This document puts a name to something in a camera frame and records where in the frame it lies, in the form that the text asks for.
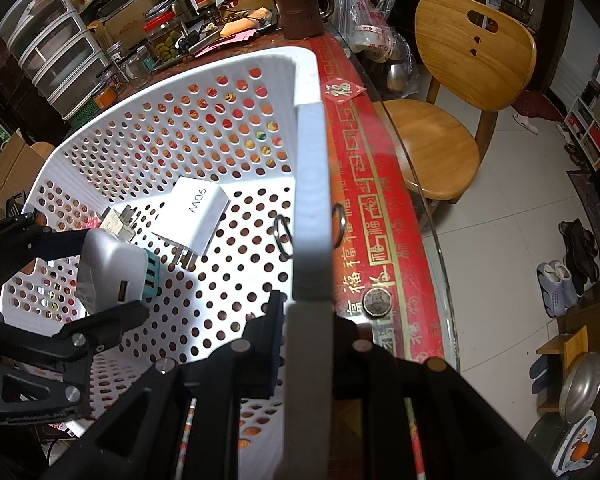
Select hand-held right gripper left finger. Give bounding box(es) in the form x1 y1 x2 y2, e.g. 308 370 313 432
40 290 287 480

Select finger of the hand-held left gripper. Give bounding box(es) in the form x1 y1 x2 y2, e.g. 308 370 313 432
0 299 151 418
0 212 88 281

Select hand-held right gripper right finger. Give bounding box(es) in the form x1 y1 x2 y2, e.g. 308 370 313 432
330 305 556 480

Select silver multi-port charger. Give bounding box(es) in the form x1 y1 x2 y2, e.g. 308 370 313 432
75 229 162 317

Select small white plug adapter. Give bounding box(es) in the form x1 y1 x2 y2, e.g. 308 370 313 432
97 205 141 241

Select white power charger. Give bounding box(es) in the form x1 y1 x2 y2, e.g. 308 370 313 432
150 176 231 270

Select white perforated plastic basket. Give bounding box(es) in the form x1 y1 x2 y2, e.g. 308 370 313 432
0 46 337 480

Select coin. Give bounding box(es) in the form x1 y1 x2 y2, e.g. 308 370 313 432
362 290 392 318

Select flattened cardboard box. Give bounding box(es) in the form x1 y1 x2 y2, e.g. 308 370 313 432
0 127 33 211

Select green plastic basket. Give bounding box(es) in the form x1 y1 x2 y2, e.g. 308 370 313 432
70 96 101 128

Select orange jar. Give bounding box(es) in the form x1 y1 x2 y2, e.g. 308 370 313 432
94 85 118 109

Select clear stacked drawer unit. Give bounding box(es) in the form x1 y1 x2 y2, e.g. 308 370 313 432
0 0 111 121

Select blue slippers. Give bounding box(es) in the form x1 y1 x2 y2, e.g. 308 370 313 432
530 355 563 395

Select glass jar black lid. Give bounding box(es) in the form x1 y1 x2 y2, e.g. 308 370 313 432
122 45 153 78

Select grey slipper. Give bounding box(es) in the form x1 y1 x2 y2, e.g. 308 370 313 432
536 262 566 318
550 260 579 308

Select small wooden stool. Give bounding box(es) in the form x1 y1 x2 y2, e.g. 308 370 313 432
536 325 591 413

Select metal basin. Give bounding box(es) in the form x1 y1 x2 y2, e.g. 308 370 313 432
560 351 600 423

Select brown cardboard box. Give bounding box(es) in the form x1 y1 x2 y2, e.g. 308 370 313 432
87 0 161 46

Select glass pickle jar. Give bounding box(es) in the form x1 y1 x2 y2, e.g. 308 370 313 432
144 12 191 63

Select plate with orange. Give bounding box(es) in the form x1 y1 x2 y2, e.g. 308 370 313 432
550 410 598 478

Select dark shoes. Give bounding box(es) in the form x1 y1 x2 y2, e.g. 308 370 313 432
559 219 600 281

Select red square card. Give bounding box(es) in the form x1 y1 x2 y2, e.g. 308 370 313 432
322 76 368 107

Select dark patterned rug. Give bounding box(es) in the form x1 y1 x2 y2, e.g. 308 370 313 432
567 170 600 246

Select white slipper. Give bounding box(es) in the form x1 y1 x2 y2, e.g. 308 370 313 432
512 112 540 135

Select red door mat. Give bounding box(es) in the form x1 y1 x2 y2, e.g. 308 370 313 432
512 91 566 123

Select clear plastic bag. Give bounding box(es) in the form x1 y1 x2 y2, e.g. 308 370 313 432
330 0 421 91

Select white shoe shelf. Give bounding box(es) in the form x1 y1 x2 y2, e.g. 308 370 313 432
562 50 600 181

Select brown mug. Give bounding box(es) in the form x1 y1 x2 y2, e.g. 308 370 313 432
272 0 336 41

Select metal key ring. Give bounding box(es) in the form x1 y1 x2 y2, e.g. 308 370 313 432
274 204 345 261

